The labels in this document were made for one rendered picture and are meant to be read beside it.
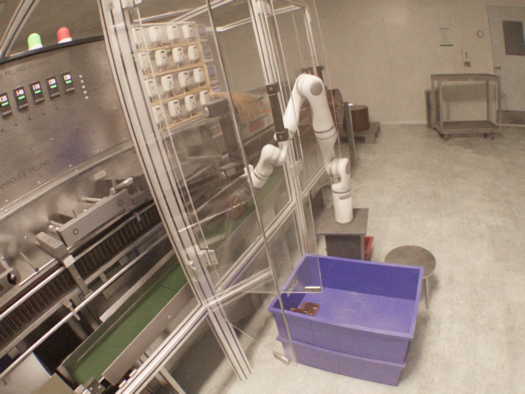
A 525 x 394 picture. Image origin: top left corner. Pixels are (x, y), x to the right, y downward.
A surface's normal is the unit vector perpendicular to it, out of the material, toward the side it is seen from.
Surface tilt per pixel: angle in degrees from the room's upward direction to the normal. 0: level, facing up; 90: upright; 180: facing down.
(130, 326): 2
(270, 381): 0
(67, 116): 90
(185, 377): 0
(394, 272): 90
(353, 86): 90
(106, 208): 90
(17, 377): 56
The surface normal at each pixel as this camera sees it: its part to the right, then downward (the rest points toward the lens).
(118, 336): -0.22, -0.87
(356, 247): -0.36, 0.46
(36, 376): 0.60, -0.46
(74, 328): 0.86, 0.04
